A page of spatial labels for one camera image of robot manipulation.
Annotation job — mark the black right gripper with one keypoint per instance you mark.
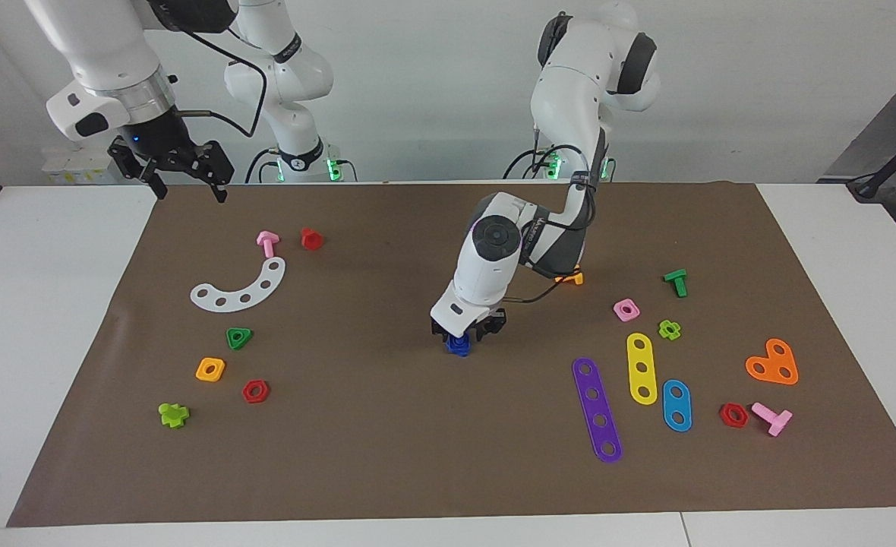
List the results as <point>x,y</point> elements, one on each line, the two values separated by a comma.
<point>158,140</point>

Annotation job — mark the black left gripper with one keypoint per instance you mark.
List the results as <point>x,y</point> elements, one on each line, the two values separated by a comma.
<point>486,323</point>

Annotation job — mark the blue square nut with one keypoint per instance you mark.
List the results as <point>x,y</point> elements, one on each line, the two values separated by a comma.
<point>459,342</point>

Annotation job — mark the blue plastic screw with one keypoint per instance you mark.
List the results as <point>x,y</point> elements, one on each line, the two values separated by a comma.
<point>458,353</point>

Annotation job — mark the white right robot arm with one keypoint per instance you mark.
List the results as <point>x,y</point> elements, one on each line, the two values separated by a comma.
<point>99,45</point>

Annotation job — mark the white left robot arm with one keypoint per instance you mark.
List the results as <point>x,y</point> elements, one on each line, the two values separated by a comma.
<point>569,83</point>

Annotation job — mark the pink plastic screw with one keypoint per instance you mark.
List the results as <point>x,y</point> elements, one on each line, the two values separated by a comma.
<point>776,420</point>
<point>267,243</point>

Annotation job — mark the orange plastic screw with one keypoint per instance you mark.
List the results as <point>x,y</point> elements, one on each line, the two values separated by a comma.
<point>575,279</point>

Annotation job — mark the red plastic screw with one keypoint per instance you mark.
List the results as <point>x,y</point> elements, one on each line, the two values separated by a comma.
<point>310,240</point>

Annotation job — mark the pink square nut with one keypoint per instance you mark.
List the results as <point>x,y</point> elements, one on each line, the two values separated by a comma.
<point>618,308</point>

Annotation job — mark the green triangle nut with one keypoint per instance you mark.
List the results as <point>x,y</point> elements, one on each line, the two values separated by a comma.
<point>229,333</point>

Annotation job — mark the lime green cross nut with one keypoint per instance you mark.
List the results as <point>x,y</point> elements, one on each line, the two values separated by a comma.
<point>664,331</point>

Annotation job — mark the orange square nut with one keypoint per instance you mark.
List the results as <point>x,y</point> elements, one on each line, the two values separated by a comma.
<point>200,372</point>

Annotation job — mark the green plastic screw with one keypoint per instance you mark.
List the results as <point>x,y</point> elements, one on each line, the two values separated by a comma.
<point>677,281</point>

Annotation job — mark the red hexagon nut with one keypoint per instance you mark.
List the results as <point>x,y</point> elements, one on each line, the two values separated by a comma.
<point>724,415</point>
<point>247,392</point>

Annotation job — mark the lime green cross screw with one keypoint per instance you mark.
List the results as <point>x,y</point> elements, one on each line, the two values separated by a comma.
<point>172,415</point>

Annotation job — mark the brown table mat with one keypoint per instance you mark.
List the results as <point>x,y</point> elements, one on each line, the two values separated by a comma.
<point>418,425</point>

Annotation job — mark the white power strip box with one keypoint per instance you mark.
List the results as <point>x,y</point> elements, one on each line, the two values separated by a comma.
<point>76,171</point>

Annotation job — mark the white curved perforated strip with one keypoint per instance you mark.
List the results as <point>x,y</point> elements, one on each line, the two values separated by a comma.
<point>255,292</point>

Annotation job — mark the purple four-hole strip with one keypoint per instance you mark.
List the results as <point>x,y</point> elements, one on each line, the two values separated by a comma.
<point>596,406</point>

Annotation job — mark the yellow three-hole strip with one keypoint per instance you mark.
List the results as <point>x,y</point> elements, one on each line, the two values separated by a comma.
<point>642,355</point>

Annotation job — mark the blue two-hole strip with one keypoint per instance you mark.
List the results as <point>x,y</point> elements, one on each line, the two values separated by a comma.
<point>676,405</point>

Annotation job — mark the orange heart-shaped plate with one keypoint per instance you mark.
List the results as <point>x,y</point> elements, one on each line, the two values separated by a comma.
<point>773,365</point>

